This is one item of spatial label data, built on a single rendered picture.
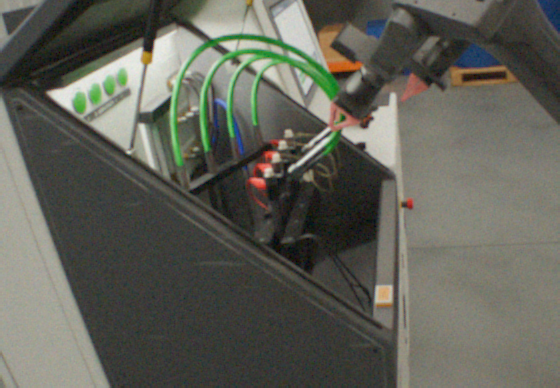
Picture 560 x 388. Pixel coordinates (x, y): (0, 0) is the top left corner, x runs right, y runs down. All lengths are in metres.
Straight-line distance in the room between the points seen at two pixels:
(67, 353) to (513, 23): 1.00
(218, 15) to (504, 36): 1.06
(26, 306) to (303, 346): 0.55
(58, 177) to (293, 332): 0.47
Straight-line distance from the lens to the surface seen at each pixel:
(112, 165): 0.90
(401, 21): 0.57
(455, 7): 0.54
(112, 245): 0.97
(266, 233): 1.27
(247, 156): 1.39
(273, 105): 1.48
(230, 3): 1.49
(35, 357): 1.27
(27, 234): 1.06
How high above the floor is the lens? 1.59
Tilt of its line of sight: 24 degrees down
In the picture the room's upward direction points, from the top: 9 degrees counter-clockwise
